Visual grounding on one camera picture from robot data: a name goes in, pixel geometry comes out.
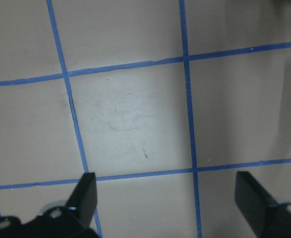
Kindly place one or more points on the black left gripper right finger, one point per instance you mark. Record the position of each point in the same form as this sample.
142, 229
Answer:
265, 215

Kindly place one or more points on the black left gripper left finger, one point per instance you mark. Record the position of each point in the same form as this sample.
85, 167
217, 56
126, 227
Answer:
71, 220

